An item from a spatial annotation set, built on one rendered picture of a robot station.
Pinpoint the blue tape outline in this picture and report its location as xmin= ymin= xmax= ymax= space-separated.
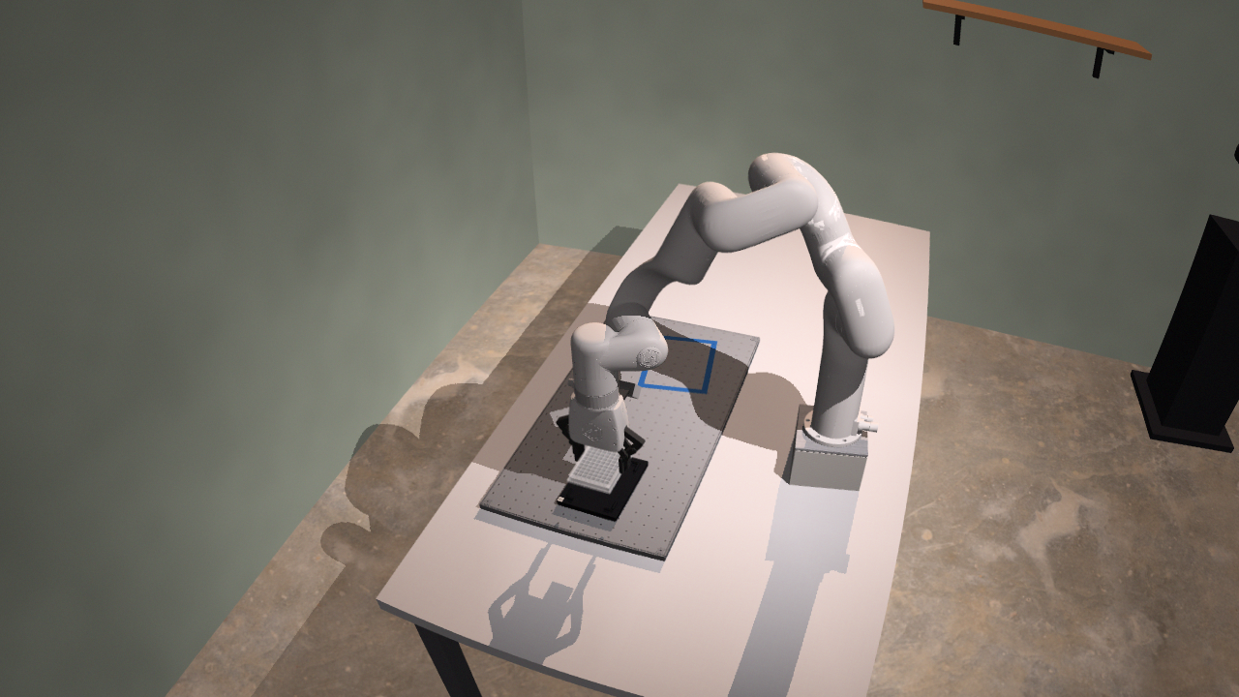
xmin=638 ymin=336 xmax=717 ymax=394

